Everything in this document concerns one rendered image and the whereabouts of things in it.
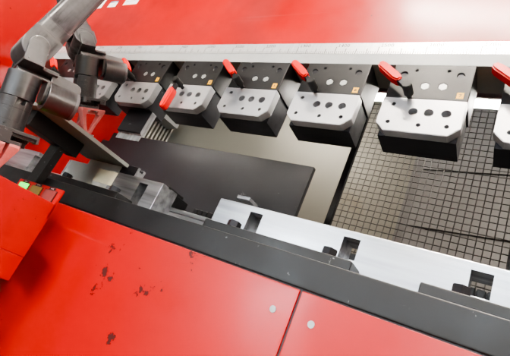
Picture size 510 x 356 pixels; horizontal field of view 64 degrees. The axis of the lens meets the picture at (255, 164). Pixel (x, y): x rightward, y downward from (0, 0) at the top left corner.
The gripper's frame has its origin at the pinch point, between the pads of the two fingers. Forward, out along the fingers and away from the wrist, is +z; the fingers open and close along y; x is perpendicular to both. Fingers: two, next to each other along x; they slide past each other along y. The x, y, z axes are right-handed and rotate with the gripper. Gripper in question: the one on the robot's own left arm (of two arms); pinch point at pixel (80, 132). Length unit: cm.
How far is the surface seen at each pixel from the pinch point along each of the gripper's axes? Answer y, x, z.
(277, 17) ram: -36, -31, -37
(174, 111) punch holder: -16.5, -16.4, -8.5
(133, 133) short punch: -3.6, -14.2, -1.3
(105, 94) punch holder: 13.5, -16.0, -11.8
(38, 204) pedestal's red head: -24.5, 23.2, 12.6
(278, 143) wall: 111, -293, -2
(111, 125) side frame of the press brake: 83, -73, -2
